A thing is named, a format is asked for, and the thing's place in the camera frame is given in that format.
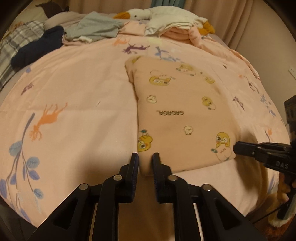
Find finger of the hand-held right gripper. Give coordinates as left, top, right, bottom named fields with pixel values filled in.
left=233, top=141, right=296, bottom=173

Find white folded clothes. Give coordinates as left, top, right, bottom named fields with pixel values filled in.
left=144, top=16, right=199, bottom=36

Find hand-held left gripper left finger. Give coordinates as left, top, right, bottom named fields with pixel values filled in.
left=28, top=152, right=140, bottom=241

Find pink printed blanket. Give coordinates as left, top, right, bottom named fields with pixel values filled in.
left=0, top=20, right=290, bottom=229

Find navy garment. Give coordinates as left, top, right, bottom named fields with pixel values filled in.
left=11, top=25, right=64, bottom=69

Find blue curtain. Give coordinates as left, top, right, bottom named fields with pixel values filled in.
left=150, top=0, right=186, bottom=8

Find white goose plush toy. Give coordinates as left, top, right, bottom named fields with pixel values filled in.
left=113, top=6, right=214, bottom=35

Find pink curtain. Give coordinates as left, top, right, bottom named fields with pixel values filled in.
left=185, top=0, right=262, bottom=54
left=67, top=0, right=152, bottom=14

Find grey garment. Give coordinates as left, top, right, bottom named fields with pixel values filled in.
left=63, top=11, right=125, bottom=40

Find plaid pillow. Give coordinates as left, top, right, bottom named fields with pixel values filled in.
left=0, top=20, right=44, bottom=91

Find brown cushion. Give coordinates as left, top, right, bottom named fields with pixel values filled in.
left=37, top=0, right=70, bottom=18

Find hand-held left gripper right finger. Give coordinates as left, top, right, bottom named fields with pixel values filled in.
left=151, top=152, right=266, bottom=241

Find dark furniture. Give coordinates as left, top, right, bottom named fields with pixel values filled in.
left=284, top=95, right=296, bottom=139

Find peach printed baby top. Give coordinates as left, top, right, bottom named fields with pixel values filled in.
left=124, top=56, right=243, bottom=178

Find pink folded clothes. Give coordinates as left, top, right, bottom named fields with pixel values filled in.
left=163, top=25, right=208, bottom=47

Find pale pink garment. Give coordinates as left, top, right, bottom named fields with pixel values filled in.
left=62, top=35, right=94, bottom=45

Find person's right hand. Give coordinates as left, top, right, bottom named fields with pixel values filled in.
left=277, top=173, right=290, bottom=202

